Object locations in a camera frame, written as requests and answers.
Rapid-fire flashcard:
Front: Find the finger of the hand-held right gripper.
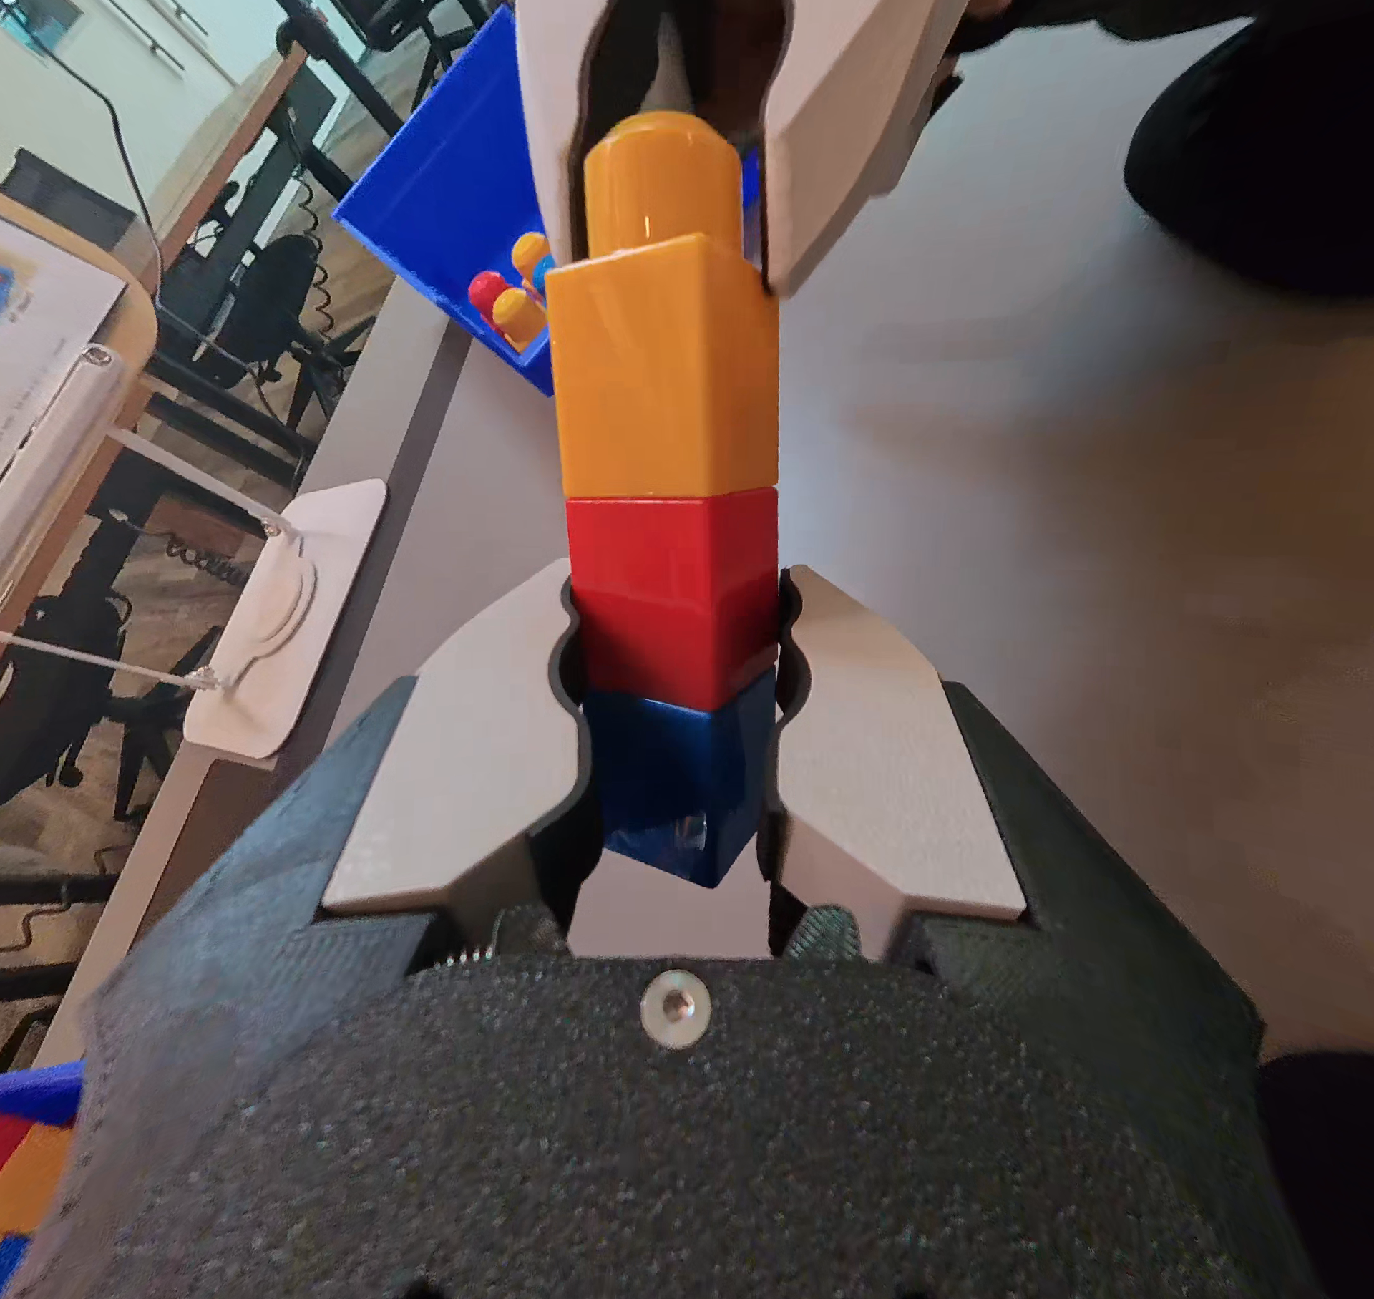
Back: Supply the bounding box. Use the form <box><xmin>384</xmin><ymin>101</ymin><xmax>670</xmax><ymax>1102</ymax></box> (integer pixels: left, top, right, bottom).
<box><xmin>516</xmin><ymin>0</ymin><xmax>619</xmax><ymax>264</ymax></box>
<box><xmin>762</xmin><ymin>0</ymin><xmax>997</xmax><ymax>301</ymax></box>

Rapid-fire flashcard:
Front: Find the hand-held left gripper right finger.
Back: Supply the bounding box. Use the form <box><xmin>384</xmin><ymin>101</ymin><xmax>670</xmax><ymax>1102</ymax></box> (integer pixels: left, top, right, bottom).
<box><xmin>762</xmin><ymin>564</ymin><xmax>1028</xmax><ymax>922</ymax></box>

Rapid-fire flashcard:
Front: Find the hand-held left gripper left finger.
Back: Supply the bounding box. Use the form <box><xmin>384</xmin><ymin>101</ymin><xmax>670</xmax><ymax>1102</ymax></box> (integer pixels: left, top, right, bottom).
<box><xmin>320</xmin><ymin>557</ymin><xmax>593</xmax><ymax>935</ymax></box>

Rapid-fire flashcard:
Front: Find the blue plastic bin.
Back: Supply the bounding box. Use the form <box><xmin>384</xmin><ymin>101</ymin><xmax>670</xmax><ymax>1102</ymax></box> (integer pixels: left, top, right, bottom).
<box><xmin>0</xmin><ymin>1057</ymin><xmax>88</xmax><ymax>1299</ymax></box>
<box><xmin>332</xmin><ymin>5</ymin><xmax>764</xmax><ymax>403</ymax></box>

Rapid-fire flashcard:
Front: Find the wooden-edged desk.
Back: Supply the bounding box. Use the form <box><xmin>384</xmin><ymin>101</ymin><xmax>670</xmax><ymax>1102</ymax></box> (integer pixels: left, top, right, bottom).
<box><xmin>113</xmin><ymin>39</ymin><xmax>359</xmax><ymax>286</ymax></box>

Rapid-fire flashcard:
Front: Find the black office chair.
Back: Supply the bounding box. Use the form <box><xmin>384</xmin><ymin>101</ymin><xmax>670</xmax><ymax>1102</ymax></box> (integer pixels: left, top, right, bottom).
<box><xmin>159</xmin><ymin>234</ymin><xmax>372</xmax><ymax>433</ymax></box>
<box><xmin>0</xmin><ymin>557</ymin><xmax>195</xmax><ymax>821</ymax></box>

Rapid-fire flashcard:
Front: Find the black textured pad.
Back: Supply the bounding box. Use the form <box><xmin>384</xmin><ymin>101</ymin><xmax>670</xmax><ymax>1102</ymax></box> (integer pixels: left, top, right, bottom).
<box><xmin>1124</xmin><ymin>20</ymin><xmax>1374</xmax><ymax>301</ymax></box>

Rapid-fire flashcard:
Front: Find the printed instruction sheet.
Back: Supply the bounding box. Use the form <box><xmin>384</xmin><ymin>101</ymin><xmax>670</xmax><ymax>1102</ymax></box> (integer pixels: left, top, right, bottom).
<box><xmin>0</xmin><ymin>219</ymin><xmax>131</xmax><ymax>568</ymax></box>

